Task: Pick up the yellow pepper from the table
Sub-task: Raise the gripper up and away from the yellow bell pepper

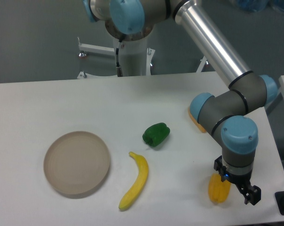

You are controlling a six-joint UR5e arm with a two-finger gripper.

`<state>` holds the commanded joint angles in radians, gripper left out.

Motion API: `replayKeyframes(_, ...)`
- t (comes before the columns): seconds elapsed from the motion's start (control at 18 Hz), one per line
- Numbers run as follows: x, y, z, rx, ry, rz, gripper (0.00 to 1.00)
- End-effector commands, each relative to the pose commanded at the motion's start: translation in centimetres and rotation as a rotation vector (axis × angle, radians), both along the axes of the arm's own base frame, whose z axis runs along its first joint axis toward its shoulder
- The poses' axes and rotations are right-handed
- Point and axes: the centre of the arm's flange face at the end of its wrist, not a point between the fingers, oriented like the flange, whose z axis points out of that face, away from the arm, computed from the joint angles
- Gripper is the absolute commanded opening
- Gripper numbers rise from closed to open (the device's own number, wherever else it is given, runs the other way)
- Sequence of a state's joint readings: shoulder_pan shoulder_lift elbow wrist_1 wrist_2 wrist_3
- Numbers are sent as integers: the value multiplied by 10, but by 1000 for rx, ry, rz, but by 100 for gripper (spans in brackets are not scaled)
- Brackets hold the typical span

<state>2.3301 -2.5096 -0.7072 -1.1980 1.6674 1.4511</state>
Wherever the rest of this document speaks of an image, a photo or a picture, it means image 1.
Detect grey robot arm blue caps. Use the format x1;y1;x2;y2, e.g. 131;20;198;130
83;0;277;205

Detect yellow banana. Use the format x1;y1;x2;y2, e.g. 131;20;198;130
118;152;149;211

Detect green bell pepper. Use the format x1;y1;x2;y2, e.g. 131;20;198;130
142;122;170;147

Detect blue plastic bag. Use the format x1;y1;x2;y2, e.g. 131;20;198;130
230;0;284;14

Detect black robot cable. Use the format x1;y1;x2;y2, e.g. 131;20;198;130
115;34;126;77

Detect yellow bell pepper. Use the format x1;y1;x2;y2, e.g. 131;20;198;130
208;173;231;203

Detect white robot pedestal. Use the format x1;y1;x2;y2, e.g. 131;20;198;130
76;23;214;80

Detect beige round plate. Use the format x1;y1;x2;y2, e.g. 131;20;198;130
43;131;110;199

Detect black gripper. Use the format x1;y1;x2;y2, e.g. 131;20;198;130
213;156;261;205

